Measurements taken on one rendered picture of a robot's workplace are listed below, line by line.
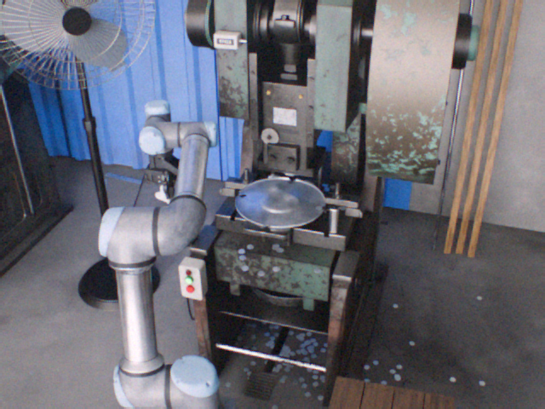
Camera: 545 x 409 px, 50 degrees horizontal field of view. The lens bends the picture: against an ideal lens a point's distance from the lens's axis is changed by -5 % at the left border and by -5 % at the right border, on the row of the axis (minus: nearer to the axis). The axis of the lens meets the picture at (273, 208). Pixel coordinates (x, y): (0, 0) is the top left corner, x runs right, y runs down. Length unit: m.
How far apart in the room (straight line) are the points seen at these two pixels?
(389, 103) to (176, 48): 2.06
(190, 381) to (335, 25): 1.00
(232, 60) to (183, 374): 0.89
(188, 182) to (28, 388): 1.33
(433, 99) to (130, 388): 1.01
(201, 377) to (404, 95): 0.84
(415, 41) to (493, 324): 1.68
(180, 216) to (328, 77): 0.60
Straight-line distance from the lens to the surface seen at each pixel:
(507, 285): 3.02
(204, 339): 2.25
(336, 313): 1.96
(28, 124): 3.21
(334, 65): 1.71
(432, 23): 1.38
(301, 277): 1.98
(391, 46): 1.38
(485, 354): 2.66
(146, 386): 1.58
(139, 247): 1.43
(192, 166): 1.58
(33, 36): 2.20
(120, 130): 3.73
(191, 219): 1.43
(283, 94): 1.83
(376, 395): 1.95
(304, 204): 1.95
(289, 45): 1.80
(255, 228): 1.85
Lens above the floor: 1.86
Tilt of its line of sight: 34 degrees down
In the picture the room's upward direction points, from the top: straight up
